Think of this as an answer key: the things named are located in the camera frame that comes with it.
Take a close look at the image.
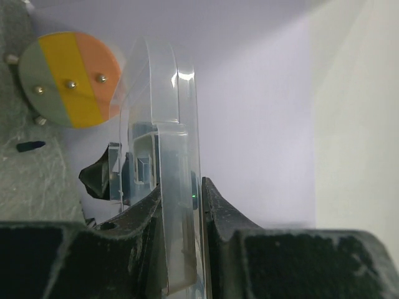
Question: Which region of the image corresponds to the cream cylinder orange face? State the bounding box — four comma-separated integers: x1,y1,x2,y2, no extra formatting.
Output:
4,31,122,129

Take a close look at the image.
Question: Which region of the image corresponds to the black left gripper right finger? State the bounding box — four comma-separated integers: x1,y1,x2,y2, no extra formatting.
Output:
202,178,398,298

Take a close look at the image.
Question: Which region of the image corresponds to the small dark blue cap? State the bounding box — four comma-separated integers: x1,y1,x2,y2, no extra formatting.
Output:
16,141,46,153

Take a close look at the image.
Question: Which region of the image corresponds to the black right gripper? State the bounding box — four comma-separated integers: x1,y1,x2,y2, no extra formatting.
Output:
78,149,199,211

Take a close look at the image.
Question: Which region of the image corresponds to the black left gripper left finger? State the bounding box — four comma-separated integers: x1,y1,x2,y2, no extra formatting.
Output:
1,188,161,298

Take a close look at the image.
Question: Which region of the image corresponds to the clear box lid black handle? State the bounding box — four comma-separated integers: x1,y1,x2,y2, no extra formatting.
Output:
113,38,207,298

